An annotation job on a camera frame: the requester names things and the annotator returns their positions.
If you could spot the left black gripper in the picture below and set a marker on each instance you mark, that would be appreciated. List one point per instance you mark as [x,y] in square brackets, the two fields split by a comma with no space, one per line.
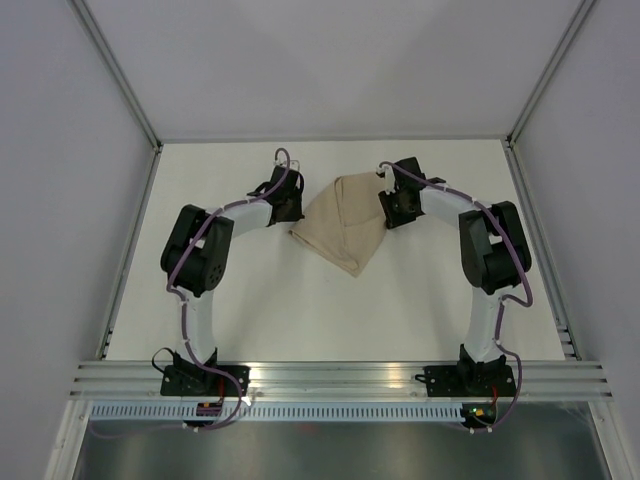
[298,214]

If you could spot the right aluminium frame post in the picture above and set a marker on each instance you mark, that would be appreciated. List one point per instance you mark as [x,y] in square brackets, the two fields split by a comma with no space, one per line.
[568,37]

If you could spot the left aluminium frame post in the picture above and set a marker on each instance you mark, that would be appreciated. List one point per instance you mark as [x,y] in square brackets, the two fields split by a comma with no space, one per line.
[100,43]

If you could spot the beige cloth napkin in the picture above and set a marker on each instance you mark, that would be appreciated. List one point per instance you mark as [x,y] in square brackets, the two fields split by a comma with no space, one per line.
[345,223]

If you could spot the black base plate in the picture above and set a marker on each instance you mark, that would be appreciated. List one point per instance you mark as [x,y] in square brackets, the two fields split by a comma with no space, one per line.
[191,381]
[483,380]

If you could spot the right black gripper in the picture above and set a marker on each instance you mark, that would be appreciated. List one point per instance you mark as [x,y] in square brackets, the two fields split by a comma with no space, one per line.
[394,220]

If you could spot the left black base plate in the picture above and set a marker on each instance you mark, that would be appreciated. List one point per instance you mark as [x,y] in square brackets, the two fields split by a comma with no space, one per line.
[191,381]

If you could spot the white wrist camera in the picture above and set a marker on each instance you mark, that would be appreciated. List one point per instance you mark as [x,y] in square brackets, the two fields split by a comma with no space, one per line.
[386,172]
[291,164]

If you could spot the aluminium frame post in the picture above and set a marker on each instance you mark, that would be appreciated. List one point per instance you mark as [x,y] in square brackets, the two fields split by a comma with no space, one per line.
[100,43]
[568,37]

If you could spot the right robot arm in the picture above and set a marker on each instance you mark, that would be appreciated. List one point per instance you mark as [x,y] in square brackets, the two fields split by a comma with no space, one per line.
[494,255]

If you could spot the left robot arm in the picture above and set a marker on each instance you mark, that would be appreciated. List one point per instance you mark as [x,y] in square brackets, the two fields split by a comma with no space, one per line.
[195,259]

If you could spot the white slotted cable duct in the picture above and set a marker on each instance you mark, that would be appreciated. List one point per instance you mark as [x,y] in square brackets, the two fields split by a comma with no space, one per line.
[282,411]

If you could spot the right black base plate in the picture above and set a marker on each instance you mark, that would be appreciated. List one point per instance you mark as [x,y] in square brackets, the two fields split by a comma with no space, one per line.
[483,380]

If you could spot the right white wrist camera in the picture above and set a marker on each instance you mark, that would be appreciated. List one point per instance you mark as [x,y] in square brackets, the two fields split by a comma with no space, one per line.
[386,172]

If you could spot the aluminium mounting rail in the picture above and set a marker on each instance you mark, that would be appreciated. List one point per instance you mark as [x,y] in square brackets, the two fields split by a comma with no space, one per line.
[542,381]

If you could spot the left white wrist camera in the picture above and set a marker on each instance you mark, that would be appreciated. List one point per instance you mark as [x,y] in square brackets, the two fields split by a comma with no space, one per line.
[291,164]

